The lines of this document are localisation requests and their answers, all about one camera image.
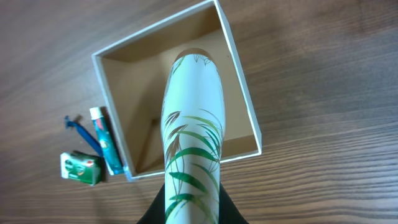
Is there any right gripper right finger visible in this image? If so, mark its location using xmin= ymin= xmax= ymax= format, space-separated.
xmin=219 ymin=184 xmax=249 ymax=224

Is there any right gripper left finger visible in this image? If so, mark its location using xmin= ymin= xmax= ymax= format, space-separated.
xmin=137 ymin=185 xmax=165 ymax=224

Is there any green white soap packet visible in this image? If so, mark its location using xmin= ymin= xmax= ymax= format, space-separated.
xmin=60 ymin=152 xmax=102 ymax=185

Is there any white green-leaf lotion tube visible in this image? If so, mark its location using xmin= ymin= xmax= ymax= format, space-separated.
xmin=160 ymin=53 xmax=226 ymax=223

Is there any blue white toothbrush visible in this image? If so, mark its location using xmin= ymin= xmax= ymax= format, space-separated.
xmin=123 ymin=166 xmax=132 ymax=182

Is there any blue disposable razor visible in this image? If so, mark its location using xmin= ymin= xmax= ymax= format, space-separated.
xmin=64 ymin=116 xmax=103 ymax=157

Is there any teal white toothpaste tube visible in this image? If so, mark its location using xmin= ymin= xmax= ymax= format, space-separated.
xmin=90 ymin=107 xmax=124 ymax=175

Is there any white open cardboard box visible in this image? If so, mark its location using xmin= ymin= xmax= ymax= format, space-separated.
xmin=92 ymin=1 xmax=262 ymax=181

